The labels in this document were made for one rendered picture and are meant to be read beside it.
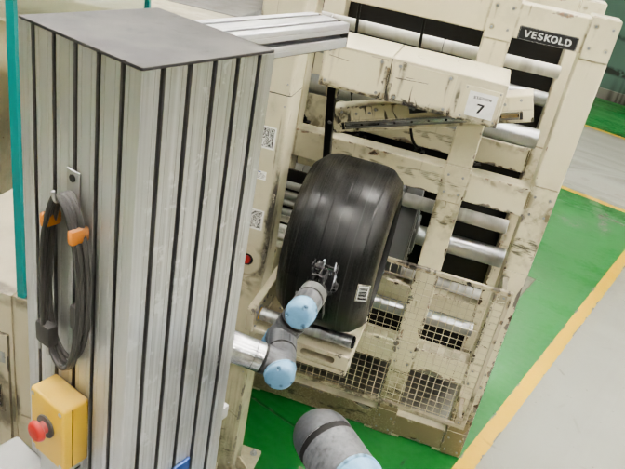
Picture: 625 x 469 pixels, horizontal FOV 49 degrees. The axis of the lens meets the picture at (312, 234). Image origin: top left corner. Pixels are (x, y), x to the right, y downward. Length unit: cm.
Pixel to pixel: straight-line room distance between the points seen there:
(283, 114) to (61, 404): 123
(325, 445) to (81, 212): 62
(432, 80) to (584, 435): 222
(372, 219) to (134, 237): 120
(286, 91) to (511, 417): 226
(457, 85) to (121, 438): 155
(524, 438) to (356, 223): 192
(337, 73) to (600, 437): 241
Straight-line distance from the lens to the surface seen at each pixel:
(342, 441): 130
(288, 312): 170
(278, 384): 167
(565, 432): 381
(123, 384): 108
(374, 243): 203
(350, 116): 248
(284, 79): 209
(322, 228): 203
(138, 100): 85
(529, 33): 254
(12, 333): 183
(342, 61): 230
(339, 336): 231
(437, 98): 227
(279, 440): 321
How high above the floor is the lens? 226
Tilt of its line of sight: 28 degrees down
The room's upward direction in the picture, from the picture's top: 11 degrees clockwise
